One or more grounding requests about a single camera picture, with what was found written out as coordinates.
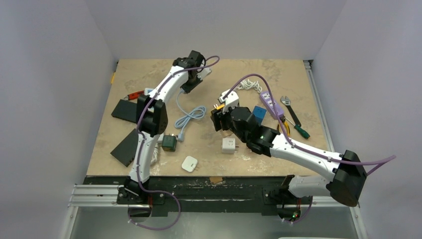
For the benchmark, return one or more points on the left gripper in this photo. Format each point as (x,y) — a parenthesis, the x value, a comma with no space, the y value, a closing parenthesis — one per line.
(187,88)

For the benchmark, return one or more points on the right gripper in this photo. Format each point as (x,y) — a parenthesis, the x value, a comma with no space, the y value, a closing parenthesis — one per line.
(221,118)

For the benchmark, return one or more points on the white cube socket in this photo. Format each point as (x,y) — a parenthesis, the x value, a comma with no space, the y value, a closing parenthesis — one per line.
(228,145)

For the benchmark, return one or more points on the dark blue cube socket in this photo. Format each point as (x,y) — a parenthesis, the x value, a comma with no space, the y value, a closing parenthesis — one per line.
(259,114)

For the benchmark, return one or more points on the purple power strip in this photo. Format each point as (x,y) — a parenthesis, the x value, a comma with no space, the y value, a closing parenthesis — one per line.
(273,108)

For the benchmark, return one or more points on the white adapter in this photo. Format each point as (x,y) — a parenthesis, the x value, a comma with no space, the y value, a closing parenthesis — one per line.
(190,164)

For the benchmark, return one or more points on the dark green cube socket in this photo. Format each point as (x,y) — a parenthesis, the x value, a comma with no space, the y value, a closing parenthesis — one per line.
(169,143)

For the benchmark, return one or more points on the adjustable wrench red handle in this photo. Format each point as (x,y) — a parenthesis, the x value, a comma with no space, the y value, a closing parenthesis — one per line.
(133,96)

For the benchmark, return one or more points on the yellow cube socket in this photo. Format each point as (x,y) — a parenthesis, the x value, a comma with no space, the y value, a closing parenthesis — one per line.
(217,109)

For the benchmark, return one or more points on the white power strip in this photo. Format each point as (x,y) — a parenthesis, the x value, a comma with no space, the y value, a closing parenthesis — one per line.
(148,90)

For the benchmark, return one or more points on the yellow handled pliers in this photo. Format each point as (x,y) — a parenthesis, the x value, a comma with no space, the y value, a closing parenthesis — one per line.
(286,126)

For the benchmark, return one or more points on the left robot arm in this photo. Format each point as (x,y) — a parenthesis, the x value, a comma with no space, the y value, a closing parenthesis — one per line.
(151,113)

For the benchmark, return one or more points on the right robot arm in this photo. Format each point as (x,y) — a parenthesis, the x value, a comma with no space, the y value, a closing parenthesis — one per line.
(340,175)

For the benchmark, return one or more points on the black box far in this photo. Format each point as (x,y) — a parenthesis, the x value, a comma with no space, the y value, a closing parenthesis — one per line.
(125,110)

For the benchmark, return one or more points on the black box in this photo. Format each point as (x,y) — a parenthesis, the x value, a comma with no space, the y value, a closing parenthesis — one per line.
(125,110)
(125,151)

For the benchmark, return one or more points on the black box near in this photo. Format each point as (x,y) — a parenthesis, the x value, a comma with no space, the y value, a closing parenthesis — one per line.
(125,151)

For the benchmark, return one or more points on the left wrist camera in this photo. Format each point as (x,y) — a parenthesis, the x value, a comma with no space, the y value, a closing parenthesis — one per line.
(204,73)

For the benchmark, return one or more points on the silver black handled wrench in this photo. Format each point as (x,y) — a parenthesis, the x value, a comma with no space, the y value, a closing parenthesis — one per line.
(287,102)

